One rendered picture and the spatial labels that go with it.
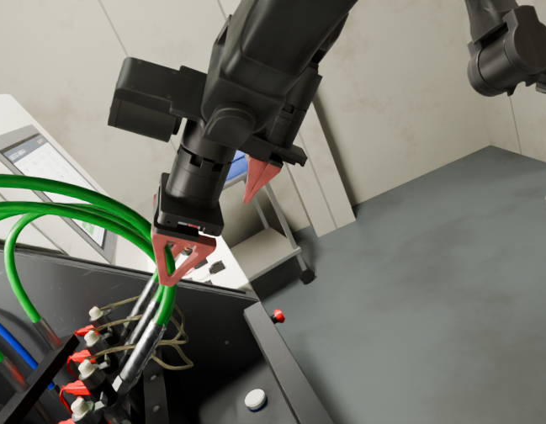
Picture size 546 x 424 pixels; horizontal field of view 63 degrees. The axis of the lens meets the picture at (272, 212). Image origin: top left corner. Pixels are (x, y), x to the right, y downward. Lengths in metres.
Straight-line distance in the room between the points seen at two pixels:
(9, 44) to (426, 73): 2.76
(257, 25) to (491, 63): 0.52
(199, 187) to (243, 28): 0.18
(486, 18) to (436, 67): 2.73
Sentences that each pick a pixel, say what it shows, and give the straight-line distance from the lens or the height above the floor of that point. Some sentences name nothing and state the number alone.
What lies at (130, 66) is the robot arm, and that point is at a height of 1.44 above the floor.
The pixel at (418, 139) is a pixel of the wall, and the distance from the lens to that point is 3.53.
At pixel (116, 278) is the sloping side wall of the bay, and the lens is 0.87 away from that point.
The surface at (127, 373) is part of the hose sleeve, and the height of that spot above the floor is 1.14.
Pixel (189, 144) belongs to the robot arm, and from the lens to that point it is 0.44.
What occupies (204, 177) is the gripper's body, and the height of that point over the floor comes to 1.32.
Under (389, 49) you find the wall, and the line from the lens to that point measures 3.36.
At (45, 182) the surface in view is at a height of 1.37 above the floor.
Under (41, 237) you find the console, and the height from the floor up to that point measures 1.26.
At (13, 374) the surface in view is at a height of 1.13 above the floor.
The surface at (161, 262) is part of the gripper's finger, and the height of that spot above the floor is 1.26.
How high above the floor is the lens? 1.42
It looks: 21 degrees down
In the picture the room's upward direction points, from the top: 24 degrees counter-clockwise
